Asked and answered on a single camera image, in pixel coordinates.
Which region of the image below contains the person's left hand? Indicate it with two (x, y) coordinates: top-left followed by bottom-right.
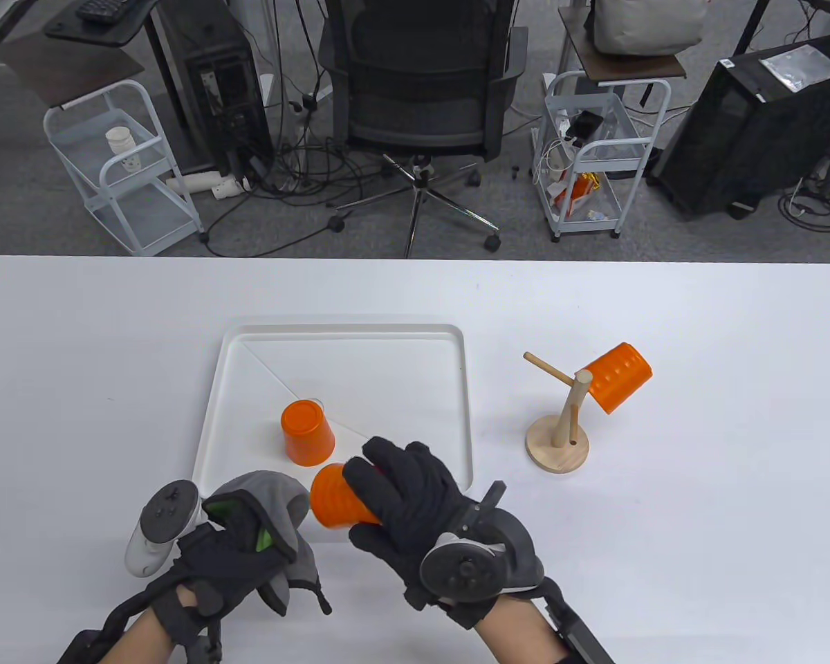
(149, 522), (298, 645)

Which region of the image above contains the black wrist strap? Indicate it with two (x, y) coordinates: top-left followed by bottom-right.
(57, 626), (118, 664)
(541, 580), (616, 664)

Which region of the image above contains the wooden cup rack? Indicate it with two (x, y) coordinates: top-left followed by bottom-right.
(524, 351), (590, 474)

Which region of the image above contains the dark keyboard shelf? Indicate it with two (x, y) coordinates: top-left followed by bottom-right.
(45, 0), (160, 48)

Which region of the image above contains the brown wooden board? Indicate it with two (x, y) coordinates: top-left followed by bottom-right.
(559, 7), (687, 84)
(0, 35), (146, 110)

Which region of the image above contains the white power strip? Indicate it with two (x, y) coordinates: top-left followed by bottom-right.
(166, 172), (253, 201)

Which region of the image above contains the orange plastic cup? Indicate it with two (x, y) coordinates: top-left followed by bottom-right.
(584, 342), (653, 416)
(281, 400), (336, 468)
(310, 462), (382, 531)

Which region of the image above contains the person's right forearm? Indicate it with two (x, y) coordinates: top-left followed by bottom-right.
(476, 596), (575, 664)

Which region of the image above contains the white patterned container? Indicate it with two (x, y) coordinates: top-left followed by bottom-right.
(105, 127), (143, 172)

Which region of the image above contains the grey hand controller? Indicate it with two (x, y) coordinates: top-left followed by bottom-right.
(418, 484), (546, 602)
(124, 479), (203, 578)

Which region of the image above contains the person's left forearm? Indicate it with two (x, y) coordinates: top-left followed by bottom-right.
(107, 588), (198, 664)

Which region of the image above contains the white wire cart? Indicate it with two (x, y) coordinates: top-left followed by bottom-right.
(531, 71), (672, 241)
(43, 80), (210, 257)

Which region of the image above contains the tangle of black floor cables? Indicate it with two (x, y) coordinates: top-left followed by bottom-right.
(201, 90), (402, 258)

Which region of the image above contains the green hand towel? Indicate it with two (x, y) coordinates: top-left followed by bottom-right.
(203, 470), (333, 616)

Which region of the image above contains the silver foil bag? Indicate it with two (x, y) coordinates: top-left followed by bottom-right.
(759, 47), (830, 93)

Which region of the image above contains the white rectangular tray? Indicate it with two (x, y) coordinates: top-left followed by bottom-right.
(192, 324), (474, 509)

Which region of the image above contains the orange snack packet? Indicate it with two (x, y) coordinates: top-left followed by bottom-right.
(553, 173), (601, 215)

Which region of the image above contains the black keyboard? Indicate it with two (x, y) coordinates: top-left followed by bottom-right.
(76, 0), (131, 25)

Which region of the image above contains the black office chair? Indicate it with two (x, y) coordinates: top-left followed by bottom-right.
(318, 0), (531, 258)

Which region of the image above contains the person's right hand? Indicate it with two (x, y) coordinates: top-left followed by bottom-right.
(342, 436), (506, 630)

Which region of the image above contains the black computer tower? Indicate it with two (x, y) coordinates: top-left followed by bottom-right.
(647, 35), (830, 221)
(145, 0), (275, 179)

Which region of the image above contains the grey fabric bag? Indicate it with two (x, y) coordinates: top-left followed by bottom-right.
(584, 0), (706, 56)

